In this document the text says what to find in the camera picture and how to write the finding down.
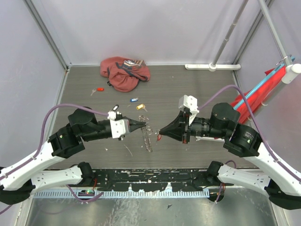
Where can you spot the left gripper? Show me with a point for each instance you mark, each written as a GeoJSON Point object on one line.
{"type": "Point", "coordinates": [134, 125]}

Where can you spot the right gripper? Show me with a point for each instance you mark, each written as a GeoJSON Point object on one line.
{"type": "Point", "coordinates": [175, 128]}

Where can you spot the key with red white tag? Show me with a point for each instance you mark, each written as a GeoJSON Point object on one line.
{"type": "Point", "coordinates": [159, 137]}

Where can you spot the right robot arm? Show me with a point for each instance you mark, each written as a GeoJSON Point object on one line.
{"type": "Point", "coordinates": [281, 188]}

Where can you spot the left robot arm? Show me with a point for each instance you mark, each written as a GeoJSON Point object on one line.
{"type": "Point", "coordinates": [25, 178]}

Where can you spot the key with yellow tag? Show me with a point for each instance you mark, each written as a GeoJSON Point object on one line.
{"type": "Point", "coordinates": [141, 107]}

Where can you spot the key with blue tag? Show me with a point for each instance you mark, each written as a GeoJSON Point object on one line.
{"type": "Point", "coordinates": [134, 100]}

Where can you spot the key with black tag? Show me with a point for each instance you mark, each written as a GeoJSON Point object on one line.
{"type": "Point", "coordinates": [115, 108]}

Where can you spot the red crumpled shirt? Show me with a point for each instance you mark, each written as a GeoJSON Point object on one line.
{"type": "Point", "coordinates": [124, 74]}

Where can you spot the white rack base bar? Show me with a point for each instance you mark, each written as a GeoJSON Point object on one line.
{"type": "Point", "coordinates": [211, 67]}

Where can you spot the red cloth on hanger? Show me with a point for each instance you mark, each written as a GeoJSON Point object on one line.
{"type": "Point", "coordinates": [256, 96]}

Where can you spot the grey rack pole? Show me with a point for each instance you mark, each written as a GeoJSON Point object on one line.
{"type": "Point", "coordinates": [230, 31]}

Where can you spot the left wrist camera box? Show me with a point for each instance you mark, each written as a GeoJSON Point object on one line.
{"type": "Point", "coordinates": [119, 128]}

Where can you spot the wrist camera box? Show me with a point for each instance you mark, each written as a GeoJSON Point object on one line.
{"type": "Point", "coordinates": [119, 128]}
{"type": "Point", "coordinates": [189, 105]}

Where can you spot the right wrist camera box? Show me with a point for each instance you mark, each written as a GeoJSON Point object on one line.
{"type": "Point", "coordinates": [189, 105]}

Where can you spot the white slotted cable duct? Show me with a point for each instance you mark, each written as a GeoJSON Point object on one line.
{"type": "Point", "coordinates": [168, 193]}

